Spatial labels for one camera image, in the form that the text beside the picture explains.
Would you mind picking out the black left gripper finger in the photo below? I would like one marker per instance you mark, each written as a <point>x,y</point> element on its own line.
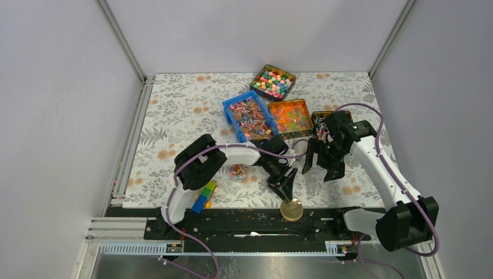
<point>284,192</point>
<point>290,183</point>

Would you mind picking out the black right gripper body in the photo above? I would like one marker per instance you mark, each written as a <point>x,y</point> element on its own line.
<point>329,151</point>

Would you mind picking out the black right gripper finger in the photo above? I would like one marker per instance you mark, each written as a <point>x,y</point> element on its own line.
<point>335,171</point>
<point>311,149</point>

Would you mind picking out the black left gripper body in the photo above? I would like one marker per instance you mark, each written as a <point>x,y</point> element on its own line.
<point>275,171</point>

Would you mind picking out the gold round jar lid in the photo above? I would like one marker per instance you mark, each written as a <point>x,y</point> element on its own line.
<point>291,210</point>

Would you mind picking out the clear glass jar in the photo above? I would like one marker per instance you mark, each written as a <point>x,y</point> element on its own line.
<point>238,173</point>

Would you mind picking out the blue plastic bin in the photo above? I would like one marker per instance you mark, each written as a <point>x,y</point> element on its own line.
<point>249,117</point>

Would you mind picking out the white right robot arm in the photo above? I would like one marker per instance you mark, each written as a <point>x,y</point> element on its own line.
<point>409,218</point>

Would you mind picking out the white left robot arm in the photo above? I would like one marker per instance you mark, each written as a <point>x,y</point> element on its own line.
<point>199,162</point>

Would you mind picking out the gold tin with gummy candies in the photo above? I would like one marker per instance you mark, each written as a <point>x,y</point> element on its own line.
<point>292,118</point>

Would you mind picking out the dark tin with pastel candies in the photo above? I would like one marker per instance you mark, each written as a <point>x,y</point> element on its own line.
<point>273,84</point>

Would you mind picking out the gold tin with lollipops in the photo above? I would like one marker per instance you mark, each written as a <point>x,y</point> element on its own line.
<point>322,129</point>

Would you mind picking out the colourful toy brick stack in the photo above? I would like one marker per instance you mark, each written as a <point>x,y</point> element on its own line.
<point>202,201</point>

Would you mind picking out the floral patterned table mat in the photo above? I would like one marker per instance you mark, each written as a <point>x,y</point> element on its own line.
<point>182,107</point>

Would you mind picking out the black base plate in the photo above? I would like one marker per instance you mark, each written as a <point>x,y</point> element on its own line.
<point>314,224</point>

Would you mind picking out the grey cable duct rail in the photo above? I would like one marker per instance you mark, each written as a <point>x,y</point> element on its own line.
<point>176,249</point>

